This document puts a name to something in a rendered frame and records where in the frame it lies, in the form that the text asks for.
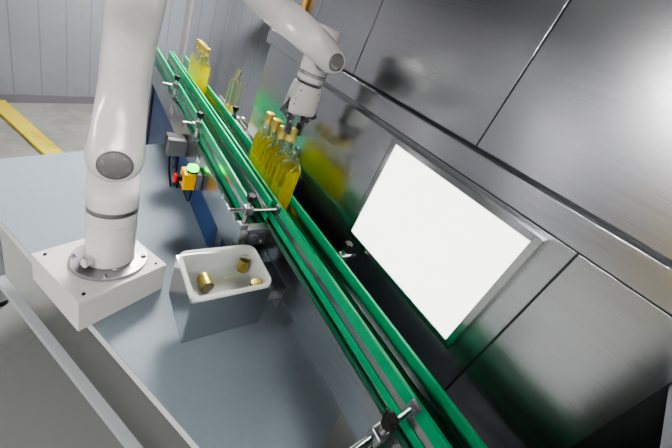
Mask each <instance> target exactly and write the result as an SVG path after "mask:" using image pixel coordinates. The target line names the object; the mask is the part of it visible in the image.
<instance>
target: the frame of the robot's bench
mask: <svg viewBox="0 0 672 448"><path fill-rule="evenodd" d="M8 300H9V301H10V302H11V304H12V305H13V306H14V307H15V309H16V310H17V311H18V313H19V314H20V315H21V316H22V318H23V319H24V320H25V322H26V323H27V324H28V325H29V327H30V328H31V329H32V330H33V332H34V333H35V334H36V336H37V337H38V338H39V339H40V341H41V342H42V343H43V345H44V346H45V347H46V348H47V350H48V351H49V352H50V354H51V355H52V356H53V357H54V359H55V360H56V361H57V362H58V364H59V365H60V366H61V368H62V369H63V370H64V371H65V373H66V374H67V375H68V377H69V378H70V379H71V380H72V382H73V383H74V384H75V385H76V387H77V388H78V389H79V391H80V392H81V393H82V394H83V396H84V397H85V398H86V400H87V401H88V402H89V403H90V405H91V406H92V407H93V408H94V410H95V411H96V412H97V414H98V415H99V416H100V417H101V419H102V420H103V421H104V423H105V424H106V425H107V426H108V428H109V429H110V430H111V432H112V433H113V434H114V435H115V437H116V438H117V439H118V440H119V442H120V443H121V444H122V446H123V447H124V448H143V446H142V445H141V444H140V443H139V441H138V440H137V439H136V438H135V436H134V435H133V434H132V433H131V431H130V430H129V429H128V428H127V427H126V425H125V424H124V423H123V422H122V420H121V419H120V418H119V417H118V415H117V414H116V413H115V412H114V410H113V409H112V408H111V407H110V405H109V404H108V403H107V402H106V400H105V399H104V398H103V397H102V396H101V394H100V393H99V392H98V391H97V389H96V388H95V387H94V386H93V384H92V383H91V382H90V381H89V379H88V378H87V377H86V376H85V374H84V373H83V372H82V371H81V369H80V368H79V367H78V366H77V364H76V363H75V362H74V361H73V360H72V358H71V357H70V356H69V355H68V353H67V352H66V351H65V350H64V348H63V347H62V346H61V345H60V343H59V342H58V341H57V340H56V338H55V337H54V336H53V335H52V333H51V332H50V331H49V330H48V329H47V327H46V326H45V325H44V324H43V322H42V321H41V320H40V319H39V317H38V316H37V315H36V314H35V312H34V311H33V310H32V309H31V307H30V306H29V305H28V304H27V302H26V301H25V300H24V299H23V298H22V296H21V295H20V294H19V293H18V291H17V290H16V289H15V288H14V286H13V285H12V284H11V283H10V281H9V280H8V279H7V278H6V274H5V266H4V258H3V251H2V243H1V235H0V307H1V306H4V305H6V304H7V303H8Z"/></svg>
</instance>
